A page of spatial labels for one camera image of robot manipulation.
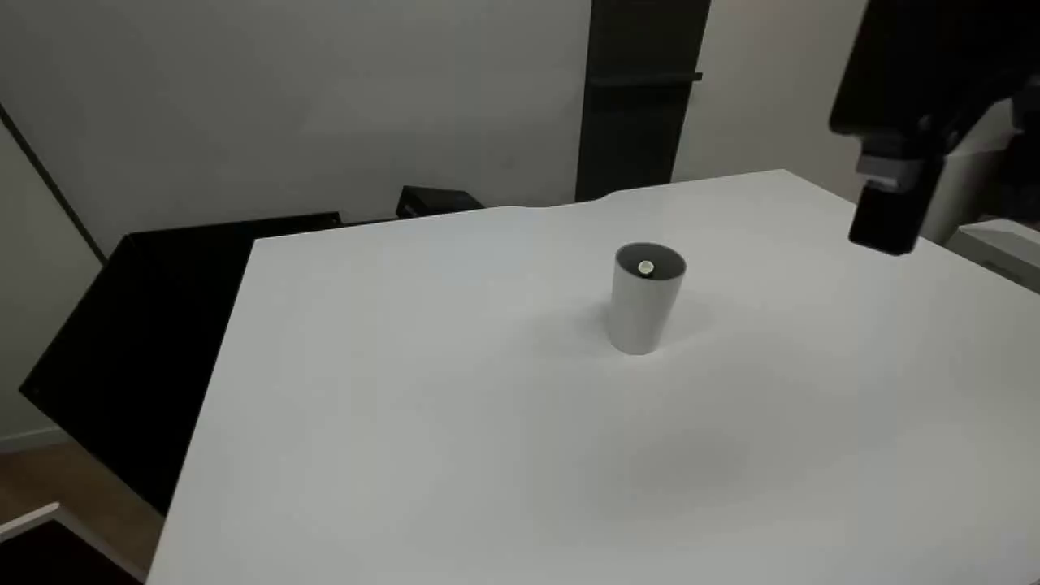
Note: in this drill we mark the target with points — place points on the white flat box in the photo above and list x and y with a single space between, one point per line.
1003 250

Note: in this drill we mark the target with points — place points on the small black box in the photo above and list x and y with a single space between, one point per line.
433 201

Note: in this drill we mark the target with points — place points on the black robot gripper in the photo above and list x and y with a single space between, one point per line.
919 65

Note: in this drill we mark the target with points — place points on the dark object with white edge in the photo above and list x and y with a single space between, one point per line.
49 549

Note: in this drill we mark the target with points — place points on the white leaning panel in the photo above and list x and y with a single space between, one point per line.
970 173

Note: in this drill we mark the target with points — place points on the large black flat board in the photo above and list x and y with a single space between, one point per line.
150 345

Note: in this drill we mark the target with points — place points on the thin black diagonal strip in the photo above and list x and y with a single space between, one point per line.
49 179

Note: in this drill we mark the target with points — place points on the grey cylindrical mug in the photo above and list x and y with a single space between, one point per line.
644 314

